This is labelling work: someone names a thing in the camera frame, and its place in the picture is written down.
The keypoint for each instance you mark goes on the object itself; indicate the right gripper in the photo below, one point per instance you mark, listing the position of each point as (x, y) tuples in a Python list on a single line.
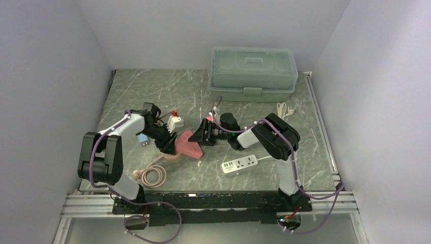
[(200, 137)]

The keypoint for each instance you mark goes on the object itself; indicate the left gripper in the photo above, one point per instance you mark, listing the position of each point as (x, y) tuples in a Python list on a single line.
[(168, 148)]

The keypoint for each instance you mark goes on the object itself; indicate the round pink socket hub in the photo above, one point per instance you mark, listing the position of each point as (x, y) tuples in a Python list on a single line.
[(169, 157)]

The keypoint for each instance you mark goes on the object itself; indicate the pink triangular socket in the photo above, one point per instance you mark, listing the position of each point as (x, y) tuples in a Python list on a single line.
[(191, 149)]

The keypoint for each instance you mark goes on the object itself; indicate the white power strip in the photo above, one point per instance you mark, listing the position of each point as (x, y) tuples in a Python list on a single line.
[(240, 164)]

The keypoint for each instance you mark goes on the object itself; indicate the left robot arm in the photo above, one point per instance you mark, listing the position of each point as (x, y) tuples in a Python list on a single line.
[(101, 158)]

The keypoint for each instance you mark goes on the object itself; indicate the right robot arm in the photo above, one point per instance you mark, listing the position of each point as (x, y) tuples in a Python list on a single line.
[(279, 139)]

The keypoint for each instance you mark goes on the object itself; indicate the blue charger cube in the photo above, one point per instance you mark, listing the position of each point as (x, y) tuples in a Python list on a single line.
[(143, 139)]

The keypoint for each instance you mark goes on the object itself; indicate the green plastic storage box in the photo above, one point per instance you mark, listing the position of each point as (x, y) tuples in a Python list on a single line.
[(246, 74)]

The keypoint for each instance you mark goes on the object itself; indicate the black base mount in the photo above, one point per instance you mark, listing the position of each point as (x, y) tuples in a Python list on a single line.
[(201, 207)]

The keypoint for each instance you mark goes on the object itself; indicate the aluminium rail frame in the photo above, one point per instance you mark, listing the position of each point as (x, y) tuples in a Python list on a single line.
[(226, 185)]

